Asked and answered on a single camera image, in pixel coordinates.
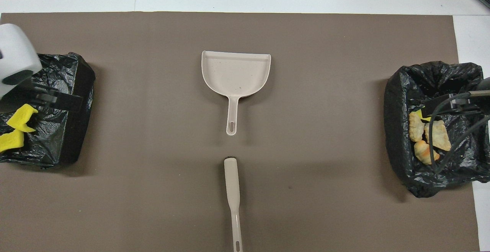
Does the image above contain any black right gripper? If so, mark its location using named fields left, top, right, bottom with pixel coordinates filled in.
left=422, top=77, right=490, bottom=116

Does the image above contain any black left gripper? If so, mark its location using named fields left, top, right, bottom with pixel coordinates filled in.
left=0, top=85, right=83, bottom=113

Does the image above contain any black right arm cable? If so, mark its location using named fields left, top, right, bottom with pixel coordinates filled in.
left=426, top=91, right=490, bottom=173

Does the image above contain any brown table mat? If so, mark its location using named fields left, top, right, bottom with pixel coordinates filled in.
left=0, top=12, right=481, bottom=252

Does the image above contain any pale bread chunk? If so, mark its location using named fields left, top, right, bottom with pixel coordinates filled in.
left=424, top=120, right=452, bottom=152
left=409, top=111, right=425, bottom=142

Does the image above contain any beige plastic dustpan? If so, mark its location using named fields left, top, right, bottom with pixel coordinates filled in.
left=201, top=51, right=272, bottom=136

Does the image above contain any croissant shaped bread piece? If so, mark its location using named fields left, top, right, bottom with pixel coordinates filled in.
left=414, top=140, right=441, bottom=165

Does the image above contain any beige hand brush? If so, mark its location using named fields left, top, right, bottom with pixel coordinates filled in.
left=224, top=156, right=244, bottom=252

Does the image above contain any bin with tight black bag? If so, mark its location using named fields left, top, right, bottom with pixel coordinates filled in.
left=0, top=52, right=96, bottom=167

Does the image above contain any bin with loose black bag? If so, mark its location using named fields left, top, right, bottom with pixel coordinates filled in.
left=384, top=61, right=490, bottom=199

